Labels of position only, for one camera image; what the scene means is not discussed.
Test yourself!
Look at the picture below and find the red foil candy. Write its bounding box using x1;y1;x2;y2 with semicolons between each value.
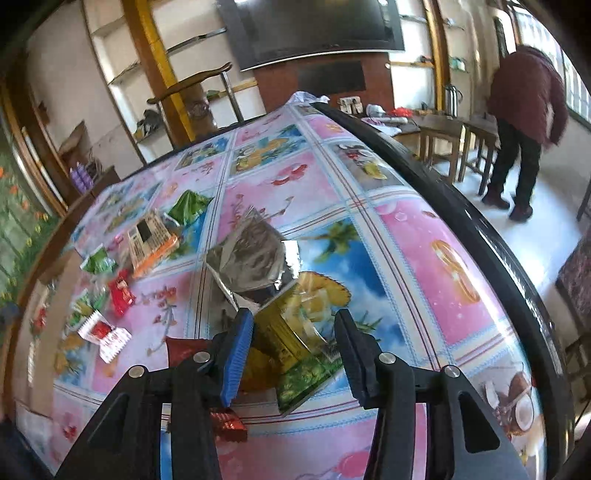
164;336;250;444

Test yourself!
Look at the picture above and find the red white candy packet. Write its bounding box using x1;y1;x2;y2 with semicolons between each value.
77;310;132;364

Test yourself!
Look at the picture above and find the green pea snack packet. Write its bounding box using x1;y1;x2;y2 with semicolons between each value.
65;286;108;331

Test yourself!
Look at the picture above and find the brown cardboard box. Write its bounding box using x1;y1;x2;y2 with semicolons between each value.
8;250;82;417

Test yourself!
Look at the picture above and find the red snack packet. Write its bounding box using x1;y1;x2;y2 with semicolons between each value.
108;269;135;318

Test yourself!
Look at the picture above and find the gold green snack bag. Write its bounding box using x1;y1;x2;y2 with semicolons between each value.
253;271;352;415

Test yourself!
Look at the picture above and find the orange seaweed cracker pack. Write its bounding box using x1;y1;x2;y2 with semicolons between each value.
127;210;179;279

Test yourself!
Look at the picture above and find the dark green snack packet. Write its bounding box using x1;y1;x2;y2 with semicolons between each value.
167;190;212;226

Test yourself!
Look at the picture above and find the purple bottle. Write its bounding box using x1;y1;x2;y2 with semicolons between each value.
69;168;87;194
76;163;94;190

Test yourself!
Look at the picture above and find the colourful patterned tablecloth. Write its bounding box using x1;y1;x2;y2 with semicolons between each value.
13;102;551;480

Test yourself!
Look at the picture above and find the wooden stool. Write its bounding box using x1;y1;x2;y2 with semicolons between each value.
458;114;499;196
418;114;464;184

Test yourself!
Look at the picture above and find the wooden chair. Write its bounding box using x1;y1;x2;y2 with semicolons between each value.
147;62;245;147

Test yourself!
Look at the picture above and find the steel kettle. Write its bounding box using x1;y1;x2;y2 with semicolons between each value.
444;84;464;118

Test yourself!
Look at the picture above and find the person in maroon jacket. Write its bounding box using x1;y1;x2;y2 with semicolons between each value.
482;45;569;223

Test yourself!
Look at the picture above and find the white plastic bag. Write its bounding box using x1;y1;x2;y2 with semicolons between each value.
287;91;329;104

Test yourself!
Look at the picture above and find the black flat television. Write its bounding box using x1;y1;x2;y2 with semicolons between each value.
217;0;405;71

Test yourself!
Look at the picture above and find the floral wall mural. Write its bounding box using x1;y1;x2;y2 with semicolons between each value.
0;114;59;307

